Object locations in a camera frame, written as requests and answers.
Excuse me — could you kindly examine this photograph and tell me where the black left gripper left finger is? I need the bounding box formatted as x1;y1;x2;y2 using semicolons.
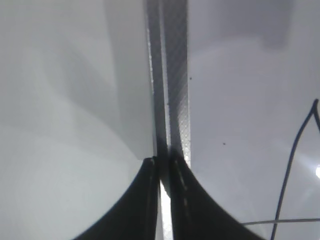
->
76;157;159;240

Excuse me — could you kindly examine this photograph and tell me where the white board with aluminium frame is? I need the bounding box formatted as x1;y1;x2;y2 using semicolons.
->
145;0;320;240

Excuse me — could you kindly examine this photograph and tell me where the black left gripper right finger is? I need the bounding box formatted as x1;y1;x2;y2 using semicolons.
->
168;151;261;240

